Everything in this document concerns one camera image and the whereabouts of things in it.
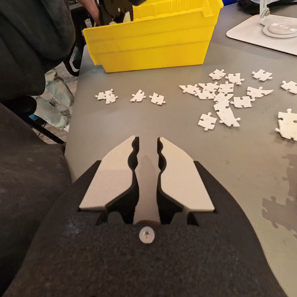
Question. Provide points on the yellow plastic bin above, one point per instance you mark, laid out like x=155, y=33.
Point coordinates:
x=150, y=44

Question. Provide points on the white clipboard stand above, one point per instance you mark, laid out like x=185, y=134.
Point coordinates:
x=246, y=34

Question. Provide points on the pile white puzzle pieces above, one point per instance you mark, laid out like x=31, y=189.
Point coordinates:
x=226, y=113

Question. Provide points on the blue plastic bin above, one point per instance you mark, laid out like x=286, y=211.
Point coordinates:
x=230, y=2

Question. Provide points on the joined white puzzle strip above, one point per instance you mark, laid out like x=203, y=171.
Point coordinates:
x=287, y=125

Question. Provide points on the person's left hand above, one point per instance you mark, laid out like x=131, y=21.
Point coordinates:
x=91, y=10

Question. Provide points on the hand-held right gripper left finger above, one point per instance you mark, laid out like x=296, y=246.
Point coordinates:
x=109, y=181

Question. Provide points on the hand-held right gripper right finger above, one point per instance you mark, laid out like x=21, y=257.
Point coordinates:
x=183, y=183

